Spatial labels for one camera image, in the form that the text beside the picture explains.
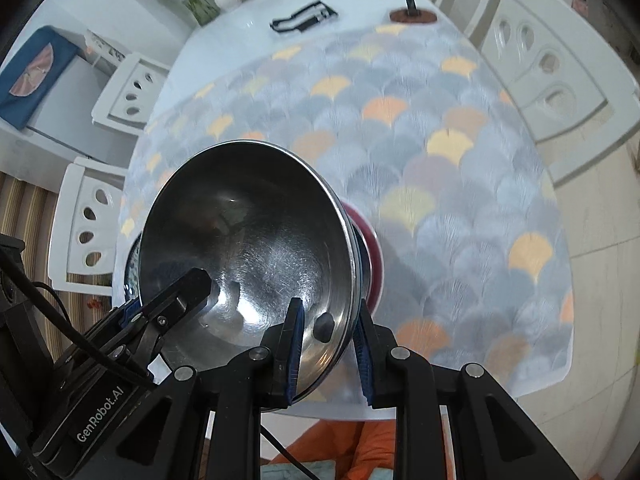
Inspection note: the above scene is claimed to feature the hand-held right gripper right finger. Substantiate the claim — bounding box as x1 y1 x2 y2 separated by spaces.
351 305 581 480

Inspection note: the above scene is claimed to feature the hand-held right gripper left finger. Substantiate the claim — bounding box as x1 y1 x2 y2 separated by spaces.
115 297 306 480

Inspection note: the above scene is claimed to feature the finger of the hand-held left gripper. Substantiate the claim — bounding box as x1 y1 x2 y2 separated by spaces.
82 300 146 356
132 267 213 368

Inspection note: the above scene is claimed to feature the blue floral plate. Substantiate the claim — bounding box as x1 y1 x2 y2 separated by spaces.
120 237 144 306

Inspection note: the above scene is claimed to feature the stainless steel bowl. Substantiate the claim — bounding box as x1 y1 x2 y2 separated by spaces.
137 141 362 406

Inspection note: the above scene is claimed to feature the person's orange clothing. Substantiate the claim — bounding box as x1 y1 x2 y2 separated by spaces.
272 420 401 480

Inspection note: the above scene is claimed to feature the fan-patterned tablecloth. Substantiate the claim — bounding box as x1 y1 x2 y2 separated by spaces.
115 22 576 406

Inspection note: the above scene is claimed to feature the white cabinet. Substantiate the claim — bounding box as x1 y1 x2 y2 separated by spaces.
0 30 128 176

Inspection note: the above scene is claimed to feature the black stand brown base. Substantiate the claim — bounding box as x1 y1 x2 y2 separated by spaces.
389 0 438 25

